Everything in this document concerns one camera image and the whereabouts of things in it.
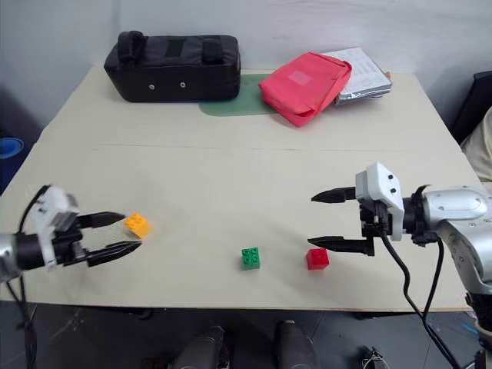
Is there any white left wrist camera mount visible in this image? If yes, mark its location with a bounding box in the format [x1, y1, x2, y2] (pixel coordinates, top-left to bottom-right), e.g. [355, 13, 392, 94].
[29, 184, 81, 269]

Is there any black padded bag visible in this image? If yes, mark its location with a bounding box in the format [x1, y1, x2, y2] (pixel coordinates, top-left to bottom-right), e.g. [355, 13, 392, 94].
[104, 30, 242, 104]

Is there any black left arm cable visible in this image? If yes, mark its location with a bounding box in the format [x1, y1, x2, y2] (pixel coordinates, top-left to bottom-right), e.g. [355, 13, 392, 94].
[5, 191, 46, 369]

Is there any silver printed packet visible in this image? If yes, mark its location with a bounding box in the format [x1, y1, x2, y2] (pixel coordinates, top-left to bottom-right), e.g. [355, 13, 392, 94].
[321, 47, 394, 106]

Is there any red toy brick cube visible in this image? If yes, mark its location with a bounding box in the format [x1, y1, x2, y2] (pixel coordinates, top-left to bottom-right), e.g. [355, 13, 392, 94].
[305, 248, 331, 271]

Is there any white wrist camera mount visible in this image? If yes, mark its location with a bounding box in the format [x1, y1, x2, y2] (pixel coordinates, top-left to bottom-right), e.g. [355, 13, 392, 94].
[354, 161, 405, 241]
[29, 184, 81, 269]

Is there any blue round container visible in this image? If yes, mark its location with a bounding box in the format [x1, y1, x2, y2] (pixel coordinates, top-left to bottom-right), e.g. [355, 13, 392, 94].
[0, 137, 25, 161]

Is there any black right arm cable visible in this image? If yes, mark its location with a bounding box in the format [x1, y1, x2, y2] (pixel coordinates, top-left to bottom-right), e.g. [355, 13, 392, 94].
[377, 214, 461, 369]

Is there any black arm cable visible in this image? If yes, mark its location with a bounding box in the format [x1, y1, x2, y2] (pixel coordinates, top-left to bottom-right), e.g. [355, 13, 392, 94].
[377, 214, 461, 369]
[5, 191, 46, 369]

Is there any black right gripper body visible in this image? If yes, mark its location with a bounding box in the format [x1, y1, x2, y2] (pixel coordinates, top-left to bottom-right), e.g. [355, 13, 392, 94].
[359, 200, 393, 251]

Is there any red fabric pouch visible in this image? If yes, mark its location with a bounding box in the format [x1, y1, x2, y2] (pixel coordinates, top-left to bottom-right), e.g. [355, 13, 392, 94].
[258, 52, 354, 128]

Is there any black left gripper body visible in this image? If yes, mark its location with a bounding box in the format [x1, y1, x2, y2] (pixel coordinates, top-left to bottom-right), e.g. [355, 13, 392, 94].
[52, 213, 95, 268]

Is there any green mat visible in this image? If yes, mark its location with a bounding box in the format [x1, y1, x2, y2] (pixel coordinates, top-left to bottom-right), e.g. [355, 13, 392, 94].
[198, 73, 278, 118]

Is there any yellow toy brick cube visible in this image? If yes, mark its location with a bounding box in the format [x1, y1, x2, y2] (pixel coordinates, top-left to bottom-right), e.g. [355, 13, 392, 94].
[123, 212, 154, 241]

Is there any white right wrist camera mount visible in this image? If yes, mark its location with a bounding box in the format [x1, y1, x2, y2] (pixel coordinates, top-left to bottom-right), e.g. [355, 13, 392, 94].
[354, 161, 405, 241]

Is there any green toy brick cube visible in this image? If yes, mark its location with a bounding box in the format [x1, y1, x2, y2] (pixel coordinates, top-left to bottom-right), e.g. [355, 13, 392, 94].
[241, 247, 264, 271]

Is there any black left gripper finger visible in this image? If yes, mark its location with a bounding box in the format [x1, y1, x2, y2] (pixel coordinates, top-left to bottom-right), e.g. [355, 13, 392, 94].
[90, 211, 127, 228]
[87, 241, 143, 268]

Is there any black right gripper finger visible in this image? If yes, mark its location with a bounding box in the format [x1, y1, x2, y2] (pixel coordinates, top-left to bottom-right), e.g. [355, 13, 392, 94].
[307, 236, 375, 258]
[310, 186, 357, 204]

